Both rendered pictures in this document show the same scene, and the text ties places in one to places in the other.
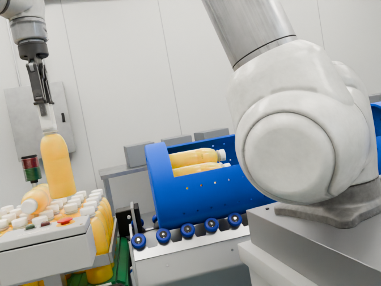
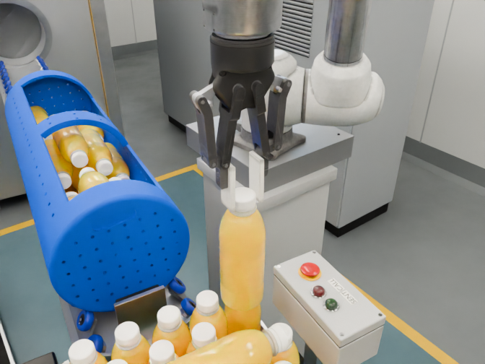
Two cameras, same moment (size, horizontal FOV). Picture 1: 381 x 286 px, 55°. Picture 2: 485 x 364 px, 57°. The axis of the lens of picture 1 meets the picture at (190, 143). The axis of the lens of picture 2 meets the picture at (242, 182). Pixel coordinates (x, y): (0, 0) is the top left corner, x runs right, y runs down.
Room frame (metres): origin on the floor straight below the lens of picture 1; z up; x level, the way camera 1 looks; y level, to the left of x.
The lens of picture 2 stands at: (1.19, 0.87, 1.69)
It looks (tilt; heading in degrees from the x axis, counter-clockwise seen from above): 32 degrees down; 249
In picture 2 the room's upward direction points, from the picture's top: straight up
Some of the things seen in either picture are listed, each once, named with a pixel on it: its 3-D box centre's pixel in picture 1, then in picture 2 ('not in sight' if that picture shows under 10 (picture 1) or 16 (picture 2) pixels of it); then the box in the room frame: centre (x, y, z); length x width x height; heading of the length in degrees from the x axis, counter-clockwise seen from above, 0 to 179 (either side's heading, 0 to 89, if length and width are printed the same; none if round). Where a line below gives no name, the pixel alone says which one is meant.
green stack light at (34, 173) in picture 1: (32, 173); not in sight; (1.46, 0.65, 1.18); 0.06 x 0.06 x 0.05
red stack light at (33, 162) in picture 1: (30, 163); not in sight; (1.46, 0.65, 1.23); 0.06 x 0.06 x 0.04
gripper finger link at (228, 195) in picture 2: (49, 117); (228, 185); (1.03, 0.38, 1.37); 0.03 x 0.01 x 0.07; 99
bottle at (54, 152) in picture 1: (56, 163); (242, 253); (1.01, 0.37, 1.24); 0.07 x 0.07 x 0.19
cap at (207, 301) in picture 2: (90, 205); (207, 301); (1.05, 0.32, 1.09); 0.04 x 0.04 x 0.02
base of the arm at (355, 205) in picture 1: (343, 190); (261, 131); (0.70, -0.28, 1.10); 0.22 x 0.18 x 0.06; 118
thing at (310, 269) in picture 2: (64, 221); (309, 270); (0.85, 0.33, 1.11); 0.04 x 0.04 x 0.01
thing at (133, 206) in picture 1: (137, 223); (142, 315); (1.16, 0.21, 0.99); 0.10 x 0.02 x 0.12; 9
